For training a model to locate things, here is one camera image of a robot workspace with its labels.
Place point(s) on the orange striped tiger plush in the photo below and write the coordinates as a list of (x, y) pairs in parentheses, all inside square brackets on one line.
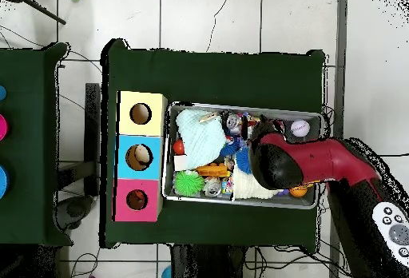
[(139, 195)]

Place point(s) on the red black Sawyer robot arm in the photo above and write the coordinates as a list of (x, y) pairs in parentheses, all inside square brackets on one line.
[(319, 159)]

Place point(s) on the clear mesh bin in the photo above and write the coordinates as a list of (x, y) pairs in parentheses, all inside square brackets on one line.
[(172, 121)]

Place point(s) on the wooden box with three holes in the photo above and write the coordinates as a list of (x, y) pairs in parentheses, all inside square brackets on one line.
[(153, 124)]

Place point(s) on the mint knitted cloth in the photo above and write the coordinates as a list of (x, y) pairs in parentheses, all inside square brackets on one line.
[(201, 140)]

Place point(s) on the red ball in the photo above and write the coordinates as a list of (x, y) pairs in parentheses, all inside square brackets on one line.
[(178, 147)]

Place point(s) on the large blue spiky ball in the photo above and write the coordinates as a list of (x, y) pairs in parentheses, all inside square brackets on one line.
[(243, 163)]

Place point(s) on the green spiky ball with eyes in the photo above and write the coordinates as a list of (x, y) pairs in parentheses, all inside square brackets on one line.
[(189, 183)]

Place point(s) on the cream knitted cloth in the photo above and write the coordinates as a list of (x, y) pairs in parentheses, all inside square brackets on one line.
[(246, 188)]

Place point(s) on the dark green table cloth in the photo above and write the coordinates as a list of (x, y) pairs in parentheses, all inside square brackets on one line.
[(207, 76), (28, 67)]

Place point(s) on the white baseball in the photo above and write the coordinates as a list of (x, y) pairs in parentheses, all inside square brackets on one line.
[(300, 128)]

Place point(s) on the small orange basketball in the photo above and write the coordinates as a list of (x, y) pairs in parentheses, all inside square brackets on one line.
[(298, 191)]

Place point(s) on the light blue ball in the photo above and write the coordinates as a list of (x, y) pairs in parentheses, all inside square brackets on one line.
[(167, 274)]

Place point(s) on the black rod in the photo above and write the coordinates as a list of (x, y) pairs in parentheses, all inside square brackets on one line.
[(48, 14)]

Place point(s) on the pink round toy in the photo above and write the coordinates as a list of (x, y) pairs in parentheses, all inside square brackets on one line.
[(2, 127)]

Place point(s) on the large blue round toy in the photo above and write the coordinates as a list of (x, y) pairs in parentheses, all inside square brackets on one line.
[(3, 180)]

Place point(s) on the small blue round toy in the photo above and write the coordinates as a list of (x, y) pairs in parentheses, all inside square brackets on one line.
[(2, 92)]

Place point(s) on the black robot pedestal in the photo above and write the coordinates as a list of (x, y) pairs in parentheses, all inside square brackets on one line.
[(207, 262)]

